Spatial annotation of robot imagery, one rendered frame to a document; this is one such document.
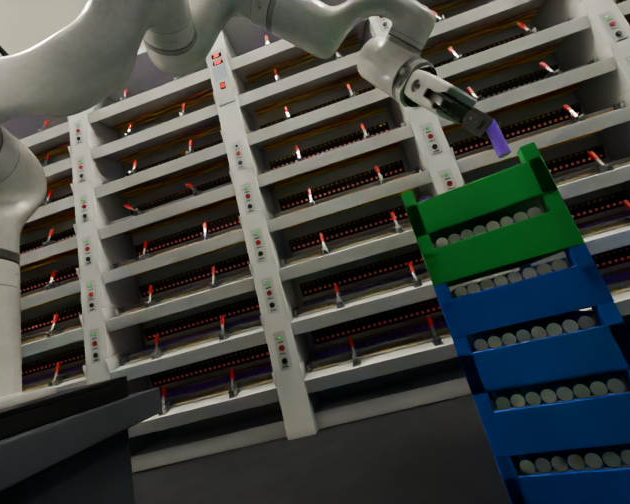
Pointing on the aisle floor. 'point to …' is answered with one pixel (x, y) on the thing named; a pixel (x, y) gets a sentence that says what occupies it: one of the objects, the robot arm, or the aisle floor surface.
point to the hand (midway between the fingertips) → (480, 123)
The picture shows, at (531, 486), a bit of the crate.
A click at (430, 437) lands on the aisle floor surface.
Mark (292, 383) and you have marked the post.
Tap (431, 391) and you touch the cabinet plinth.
